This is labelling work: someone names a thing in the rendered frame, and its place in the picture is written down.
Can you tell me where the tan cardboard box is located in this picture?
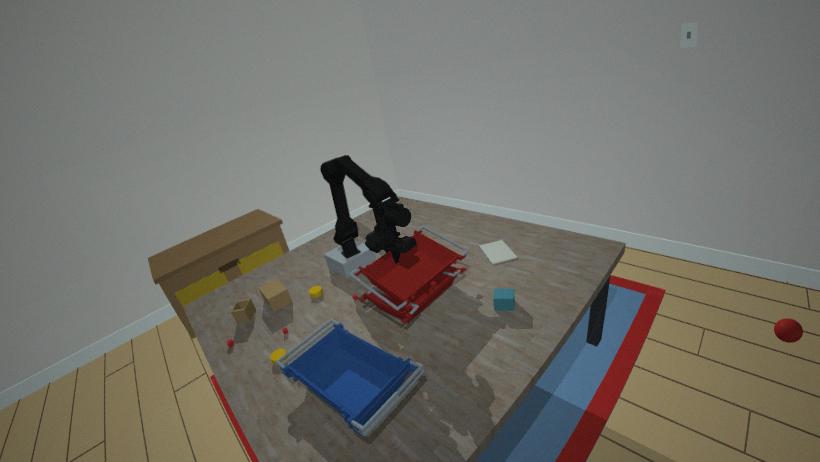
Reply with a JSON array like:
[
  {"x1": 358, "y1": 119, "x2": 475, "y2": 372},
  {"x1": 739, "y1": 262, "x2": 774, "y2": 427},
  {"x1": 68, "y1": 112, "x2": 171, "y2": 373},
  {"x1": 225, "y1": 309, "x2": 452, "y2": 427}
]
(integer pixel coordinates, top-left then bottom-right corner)
[{"x1": 258, "y1": 278, "x2": 292, "y2": 312}]

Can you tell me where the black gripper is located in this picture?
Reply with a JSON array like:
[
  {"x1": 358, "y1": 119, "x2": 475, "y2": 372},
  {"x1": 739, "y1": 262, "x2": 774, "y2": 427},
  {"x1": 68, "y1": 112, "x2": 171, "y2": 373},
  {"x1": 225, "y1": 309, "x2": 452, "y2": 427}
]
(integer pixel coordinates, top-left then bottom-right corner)
[{"x1": 374, "y1": 223, "x2": 417, "y2": 264}]

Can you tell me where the brown open box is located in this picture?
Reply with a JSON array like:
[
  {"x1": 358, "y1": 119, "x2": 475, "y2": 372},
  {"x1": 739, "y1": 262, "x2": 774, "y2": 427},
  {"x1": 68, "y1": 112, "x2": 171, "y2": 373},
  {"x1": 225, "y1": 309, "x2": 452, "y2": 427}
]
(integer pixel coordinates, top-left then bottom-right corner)
[{"x1": 231, "y1": 298, "x2": 256, "y2": 324}]

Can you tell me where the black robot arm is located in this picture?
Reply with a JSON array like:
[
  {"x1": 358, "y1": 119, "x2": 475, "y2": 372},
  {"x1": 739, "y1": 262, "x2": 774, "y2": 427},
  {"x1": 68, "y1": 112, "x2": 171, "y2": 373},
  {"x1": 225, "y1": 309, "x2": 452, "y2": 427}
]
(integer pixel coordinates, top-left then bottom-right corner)
[{"x1": 320, "y1": 155, "x2": 411, "y2": 259}]

